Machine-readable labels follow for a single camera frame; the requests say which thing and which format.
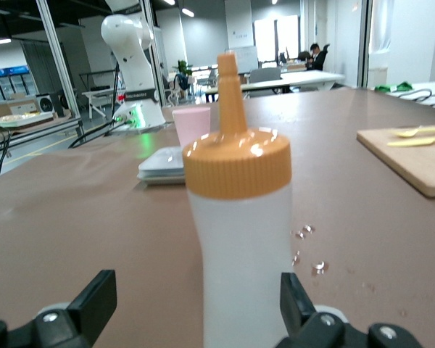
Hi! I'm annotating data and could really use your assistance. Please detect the green bag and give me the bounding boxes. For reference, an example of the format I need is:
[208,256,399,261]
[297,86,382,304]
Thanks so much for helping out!
[374,81,414,92]

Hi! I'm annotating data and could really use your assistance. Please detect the seated person in black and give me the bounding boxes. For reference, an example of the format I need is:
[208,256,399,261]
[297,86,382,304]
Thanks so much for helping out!
[306,42,330,72]

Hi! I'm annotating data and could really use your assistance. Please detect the green potted plant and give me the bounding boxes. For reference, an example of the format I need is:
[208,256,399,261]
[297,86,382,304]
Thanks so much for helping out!
[172,59,194,79]

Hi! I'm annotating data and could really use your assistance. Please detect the pink plastic cup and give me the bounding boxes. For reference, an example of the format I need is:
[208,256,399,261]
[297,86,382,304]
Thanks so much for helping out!
[172,106,212,149]

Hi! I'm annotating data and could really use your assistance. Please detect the long white office table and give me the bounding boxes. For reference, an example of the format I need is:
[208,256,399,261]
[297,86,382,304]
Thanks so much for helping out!
[239,70,346,96]

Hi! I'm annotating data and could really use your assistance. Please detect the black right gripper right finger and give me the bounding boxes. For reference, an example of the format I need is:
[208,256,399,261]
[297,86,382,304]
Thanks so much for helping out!
[281,272,427,348]

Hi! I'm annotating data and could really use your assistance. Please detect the glass door display fridge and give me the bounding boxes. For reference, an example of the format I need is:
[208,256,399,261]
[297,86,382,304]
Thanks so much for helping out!
[0,65,30,104]

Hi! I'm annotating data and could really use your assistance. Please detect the silver digital kitchen scale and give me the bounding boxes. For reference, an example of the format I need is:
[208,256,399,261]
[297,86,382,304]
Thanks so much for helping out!
[136,146,186,186]

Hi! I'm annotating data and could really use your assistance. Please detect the small liquid droplets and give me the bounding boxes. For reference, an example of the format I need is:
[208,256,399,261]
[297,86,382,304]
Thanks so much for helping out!
[291,224,329,277]

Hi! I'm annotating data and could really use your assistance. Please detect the aluminium frame post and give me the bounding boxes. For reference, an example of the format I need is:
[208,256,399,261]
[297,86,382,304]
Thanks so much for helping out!
[36,0,85,137]

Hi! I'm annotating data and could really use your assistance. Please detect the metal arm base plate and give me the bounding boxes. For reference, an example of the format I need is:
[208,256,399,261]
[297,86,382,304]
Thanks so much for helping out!
[110,120,167,134]

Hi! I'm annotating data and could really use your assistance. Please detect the white whiteboard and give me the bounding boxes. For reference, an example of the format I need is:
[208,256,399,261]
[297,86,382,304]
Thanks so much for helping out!
[226,46,259,73]

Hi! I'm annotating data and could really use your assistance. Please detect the wooden cutting board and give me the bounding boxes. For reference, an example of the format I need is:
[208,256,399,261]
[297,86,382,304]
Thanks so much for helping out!
[356,124,435,199]

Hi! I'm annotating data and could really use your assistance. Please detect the yellow plastic knife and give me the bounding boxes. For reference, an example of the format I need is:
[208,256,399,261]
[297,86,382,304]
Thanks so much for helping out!
[386,136,435,148]

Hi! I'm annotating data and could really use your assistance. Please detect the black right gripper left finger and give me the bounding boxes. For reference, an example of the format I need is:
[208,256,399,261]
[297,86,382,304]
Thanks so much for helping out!
[0,270,117,348]

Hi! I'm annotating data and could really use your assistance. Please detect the squeeze bottle with orange cap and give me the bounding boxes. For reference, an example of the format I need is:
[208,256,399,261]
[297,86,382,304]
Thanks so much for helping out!
[182,51,293,348]

